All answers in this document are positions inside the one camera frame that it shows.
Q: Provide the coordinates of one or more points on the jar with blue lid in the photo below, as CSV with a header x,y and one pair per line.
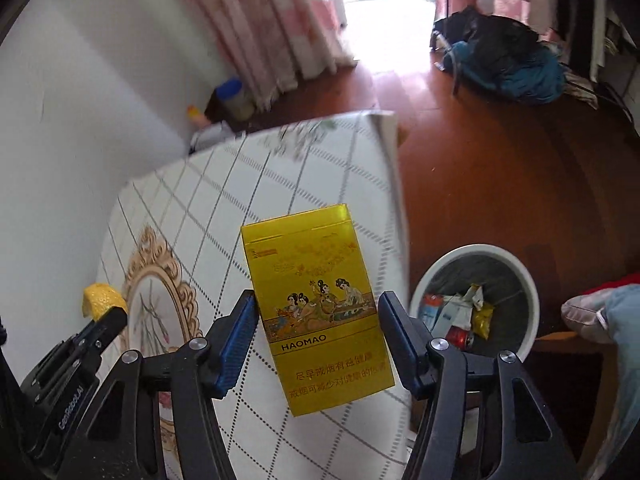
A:
x,y
235,100

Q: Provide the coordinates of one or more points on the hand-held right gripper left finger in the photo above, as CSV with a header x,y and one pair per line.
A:
x,y
236,345

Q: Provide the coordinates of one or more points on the yellow cigarette box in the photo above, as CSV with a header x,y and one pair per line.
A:
x,y
320,320

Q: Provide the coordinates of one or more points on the floral cushion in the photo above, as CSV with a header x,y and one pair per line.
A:
x,y
582,315

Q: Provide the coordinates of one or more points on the white round bin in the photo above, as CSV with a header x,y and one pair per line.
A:
x,y
520,280

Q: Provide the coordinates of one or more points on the yellow snack packet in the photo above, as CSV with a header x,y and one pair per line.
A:
x,y
482,320

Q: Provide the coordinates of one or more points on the dark box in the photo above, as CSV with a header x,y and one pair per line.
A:
x,y
214,107

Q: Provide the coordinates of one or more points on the checked floral tablecloth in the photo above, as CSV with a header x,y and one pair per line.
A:
x,y
200,200

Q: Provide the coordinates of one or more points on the red soda can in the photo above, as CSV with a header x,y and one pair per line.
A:
x,y
459,337

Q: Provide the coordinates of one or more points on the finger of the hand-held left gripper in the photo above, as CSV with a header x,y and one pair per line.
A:
x,y
107,322

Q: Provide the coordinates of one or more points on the blue white milk carton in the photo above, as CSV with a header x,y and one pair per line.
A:
x,y
431,312

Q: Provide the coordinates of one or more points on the red cloth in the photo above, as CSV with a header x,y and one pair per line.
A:
x,y
617,282

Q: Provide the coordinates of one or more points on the long white box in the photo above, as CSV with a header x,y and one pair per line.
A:
x,y
460,310

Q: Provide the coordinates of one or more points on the wooden chair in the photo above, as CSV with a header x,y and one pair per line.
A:
x,y
560,355

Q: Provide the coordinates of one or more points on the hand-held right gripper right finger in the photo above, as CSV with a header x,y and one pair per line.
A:
x,y
400,342

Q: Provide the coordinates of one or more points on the black clothes pile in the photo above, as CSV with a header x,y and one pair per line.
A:
x,y
495,35

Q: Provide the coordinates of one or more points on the bottle with orange lid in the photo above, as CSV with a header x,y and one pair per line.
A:
x,y
195,115

